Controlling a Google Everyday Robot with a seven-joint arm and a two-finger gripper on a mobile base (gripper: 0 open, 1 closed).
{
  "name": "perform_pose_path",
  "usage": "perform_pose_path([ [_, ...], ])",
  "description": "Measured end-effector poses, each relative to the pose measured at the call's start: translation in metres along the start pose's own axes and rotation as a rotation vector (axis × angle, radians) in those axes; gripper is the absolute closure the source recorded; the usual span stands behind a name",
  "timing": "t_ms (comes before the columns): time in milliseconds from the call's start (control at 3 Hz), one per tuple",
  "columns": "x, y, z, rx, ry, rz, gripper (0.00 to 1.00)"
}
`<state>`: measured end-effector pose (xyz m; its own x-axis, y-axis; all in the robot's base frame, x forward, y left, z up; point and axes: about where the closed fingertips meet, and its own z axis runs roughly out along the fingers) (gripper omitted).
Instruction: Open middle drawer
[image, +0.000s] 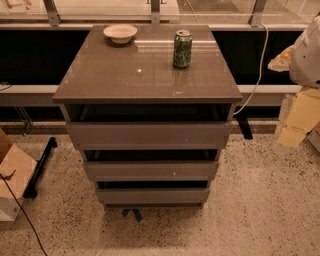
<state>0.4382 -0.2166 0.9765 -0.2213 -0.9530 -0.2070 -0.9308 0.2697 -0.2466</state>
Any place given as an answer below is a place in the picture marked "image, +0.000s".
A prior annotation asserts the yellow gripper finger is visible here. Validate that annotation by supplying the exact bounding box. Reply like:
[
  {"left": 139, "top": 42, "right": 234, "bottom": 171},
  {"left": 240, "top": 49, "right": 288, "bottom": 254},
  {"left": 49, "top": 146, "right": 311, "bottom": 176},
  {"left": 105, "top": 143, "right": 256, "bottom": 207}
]
[
  {"left": 268, "top": 45, "right": 294, "bottom": 72},
  {"left": 277, "top": 89, "right": 320, "bottom": 148}
]

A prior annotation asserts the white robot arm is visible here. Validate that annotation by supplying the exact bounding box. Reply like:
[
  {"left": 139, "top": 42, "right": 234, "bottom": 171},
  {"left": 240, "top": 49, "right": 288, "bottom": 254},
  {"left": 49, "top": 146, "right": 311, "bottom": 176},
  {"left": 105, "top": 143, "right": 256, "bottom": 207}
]
[{"left": 268, "top": 15, "right": 320, "bottom": 149}]

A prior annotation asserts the grey drawer cabinet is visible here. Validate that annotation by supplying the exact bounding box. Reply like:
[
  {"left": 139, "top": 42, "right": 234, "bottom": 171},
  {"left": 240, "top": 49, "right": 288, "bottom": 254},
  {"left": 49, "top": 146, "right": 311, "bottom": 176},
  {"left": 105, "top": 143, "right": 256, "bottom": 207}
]
[{"left": 53, "top": 26, "right": 241, "bottom": 208}]

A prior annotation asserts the grey top drawer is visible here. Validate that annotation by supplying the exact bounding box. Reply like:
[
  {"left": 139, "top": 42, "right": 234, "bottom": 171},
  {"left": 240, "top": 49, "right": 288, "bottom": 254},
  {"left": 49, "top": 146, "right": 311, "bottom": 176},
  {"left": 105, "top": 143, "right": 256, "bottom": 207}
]
[{"left": 66, "top": 122, "right": 231, "bottom": 150}]

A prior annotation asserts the cardboard box right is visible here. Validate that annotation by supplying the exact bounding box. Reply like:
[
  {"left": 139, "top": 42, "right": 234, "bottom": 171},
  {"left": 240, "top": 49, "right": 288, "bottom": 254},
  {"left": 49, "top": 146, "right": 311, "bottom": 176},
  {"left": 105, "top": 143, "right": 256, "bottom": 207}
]
[{"left": 308, "top": 122, "right": 320, "bottom": 153}]

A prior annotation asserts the cardboard box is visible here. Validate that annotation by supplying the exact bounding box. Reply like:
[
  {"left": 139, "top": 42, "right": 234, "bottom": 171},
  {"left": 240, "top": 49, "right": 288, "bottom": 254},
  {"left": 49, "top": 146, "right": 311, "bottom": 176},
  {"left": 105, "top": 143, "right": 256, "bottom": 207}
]
[
  {"left": 0, "top": 129, "right": 37, "bottom": 222},
  {"left": 308, "top": 122, "right": 320, "bottom": 153}
]

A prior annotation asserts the green soda can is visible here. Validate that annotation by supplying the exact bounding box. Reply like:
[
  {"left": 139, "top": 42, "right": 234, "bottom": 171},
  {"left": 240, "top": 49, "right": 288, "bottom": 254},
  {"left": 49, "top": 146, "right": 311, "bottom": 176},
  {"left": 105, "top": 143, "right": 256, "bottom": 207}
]
[{"left": 173, "top": 29, "right": 192, "bottom": 68}]

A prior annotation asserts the white bowl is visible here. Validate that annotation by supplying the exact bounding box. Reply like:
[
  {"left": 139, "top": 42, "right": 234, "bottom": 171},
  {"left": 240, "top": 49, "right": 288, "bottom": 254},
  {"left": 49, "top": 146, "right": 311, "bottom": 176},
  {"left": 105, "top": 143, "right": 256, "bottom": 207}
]
[{"left": 103, "top": 24, "right": 137, "bottom": 44}]

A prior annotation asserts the blue tape cross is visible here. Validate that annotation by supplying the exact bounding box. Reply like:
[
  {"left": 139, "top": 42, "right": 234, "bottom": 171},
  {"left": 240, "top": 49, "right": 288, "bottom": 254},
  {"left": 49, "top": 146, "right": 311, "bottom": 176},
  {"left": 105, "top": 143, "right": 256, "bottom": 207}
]
[{"left": 121, "top": 209, "right": 143, "bottom": 223}]

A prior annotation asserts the black bar stand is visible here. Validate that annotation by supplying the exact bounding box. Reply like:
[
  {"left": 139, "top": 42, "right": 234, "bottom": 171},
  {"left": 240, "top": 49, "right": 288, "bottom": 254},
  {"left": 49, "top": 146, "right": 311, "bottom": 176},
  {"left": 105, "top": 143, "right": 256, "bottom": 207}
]
[{"left": 23, "top": 137, "right": 57, "bottom": 198}]

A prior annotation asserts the cardboard box left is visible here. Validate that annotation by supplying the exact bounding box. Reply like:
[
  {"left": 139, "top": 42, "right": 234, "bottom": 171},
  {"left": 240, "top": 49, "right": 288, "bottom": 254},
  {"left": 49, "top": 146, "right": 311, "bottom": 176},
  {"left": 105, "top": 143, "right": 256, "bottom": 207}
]
[{"left": 0, "top": 129, "right": 37, "bottom": 222}]

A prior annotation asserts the white cable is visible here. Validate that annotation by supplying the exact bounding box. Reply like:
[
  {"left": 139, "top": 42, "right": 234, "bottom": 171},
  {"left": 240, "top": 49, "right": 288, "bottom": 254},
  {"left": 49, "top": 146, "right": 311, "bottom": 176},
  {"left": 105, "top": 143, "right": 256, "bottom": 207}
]
[{"left": 233, "top": 23, "right": 270, "bottom": 117}]

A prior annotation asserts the black cable on floor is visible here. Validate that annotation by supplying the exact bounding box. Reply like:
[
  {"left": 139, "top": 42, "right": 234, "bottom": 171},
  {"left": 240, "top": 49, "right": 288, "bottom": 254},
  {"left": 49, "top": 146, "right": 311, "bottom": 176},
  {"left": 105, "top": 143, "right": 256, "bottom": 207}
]
[{"left": 0, "top": 173, "right": 49, "bottom": 256}]

